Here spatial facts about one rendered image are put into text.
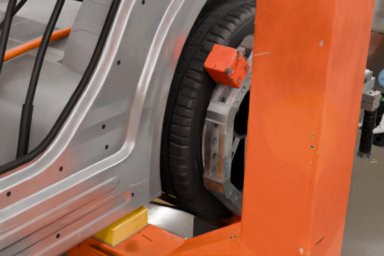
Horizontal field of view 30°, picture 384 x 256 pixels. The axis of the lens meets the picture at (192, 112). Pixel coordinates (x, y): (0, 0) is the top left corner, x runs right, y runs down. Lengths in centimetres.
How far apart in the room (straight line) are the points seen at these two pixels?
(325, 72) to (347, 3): 12
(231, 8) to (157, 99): 40
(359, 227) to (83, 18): 179
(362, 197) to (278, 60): 227
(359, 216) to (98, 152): 190
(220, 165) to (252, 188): 47
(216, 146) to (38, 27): 69
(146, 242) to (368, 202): 184
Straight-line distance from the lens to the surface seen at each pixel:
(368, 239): 320
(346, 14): 126
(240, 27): 193
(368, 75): 207
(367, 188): 360
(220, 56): 180
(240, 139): 216
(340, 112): 134
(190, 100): 184
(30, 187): 154
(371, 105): 208
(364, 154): 215
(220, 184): 190
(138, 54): 168
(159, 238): 183
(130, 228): 182
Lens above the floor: 168
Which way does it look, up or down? 23 degrees down
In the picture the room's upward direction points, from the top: 2 degrees clockwise
